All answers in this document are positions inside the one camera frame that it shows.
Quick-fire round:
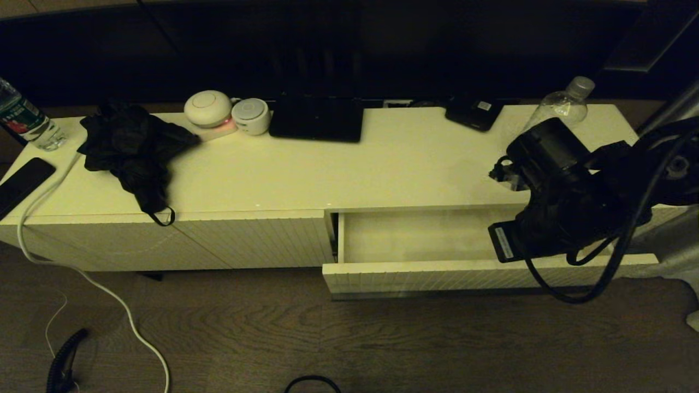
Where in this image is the white drawer with black handle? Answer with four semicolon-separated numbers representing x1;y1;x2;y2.
322;206;660;301

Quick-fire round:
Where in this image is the water bottle with green label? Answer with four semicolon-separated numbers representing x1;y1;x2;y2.
0;78;69;152

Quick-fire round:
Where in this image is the thick white cable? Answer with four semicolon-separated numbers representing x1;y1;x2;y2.
17;153;171;393

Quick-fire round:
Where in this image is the small black device with label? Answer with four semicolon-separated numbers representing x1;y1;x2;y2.
444;99;503;133

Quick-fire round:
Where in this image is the flat white base with red light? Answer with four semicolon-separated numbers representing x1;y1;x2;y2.
188;118;239;143

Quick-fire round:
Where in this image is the black cable loop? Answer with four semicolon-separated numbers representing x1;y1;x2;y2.
284;376;342;393

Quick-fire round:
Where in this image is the clear bottle with grey cap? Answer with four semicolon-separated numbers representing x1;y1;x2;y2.
503;76;596;175

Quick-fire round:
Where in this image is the white low cabinet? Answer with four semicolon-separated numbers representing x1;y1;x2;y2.
0;104;688;272

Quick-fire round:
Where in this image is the dark framed wall panel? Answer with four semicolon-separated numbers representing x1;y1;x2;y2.
593;0;699;74

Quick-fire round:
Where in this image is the small white cylinder speaker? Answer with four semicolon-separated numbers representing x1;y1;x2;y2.
231;98;271;136

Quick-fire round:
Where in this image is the grey curtain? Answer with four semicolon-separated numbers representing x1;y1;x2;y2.
623;76;699;334

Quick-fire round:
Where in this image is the black smartphone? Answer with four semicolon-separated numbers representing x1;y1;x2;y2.
0;158;57;222

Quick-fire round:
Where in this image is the white round dome device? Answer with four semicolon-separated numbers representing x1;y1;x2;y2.
183;90;233;129

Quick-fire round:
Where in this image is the thin white cable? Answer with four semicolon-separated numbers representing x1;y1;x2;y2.
33;283;80;393

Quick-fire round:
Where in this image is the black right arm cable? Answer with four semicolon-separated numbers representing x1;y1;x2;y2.
524;128;699;304

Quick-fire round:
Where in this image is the black flat box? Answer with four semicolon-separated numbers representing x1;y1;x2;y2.
269;97;364;144

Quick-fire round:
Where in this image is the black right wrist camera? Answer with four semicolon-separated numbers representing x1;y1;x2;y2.
507;117;589;192

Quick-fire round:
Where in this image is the black crumpled cloth bag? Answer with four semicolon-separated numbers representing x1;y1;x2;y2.
78;101;202;227

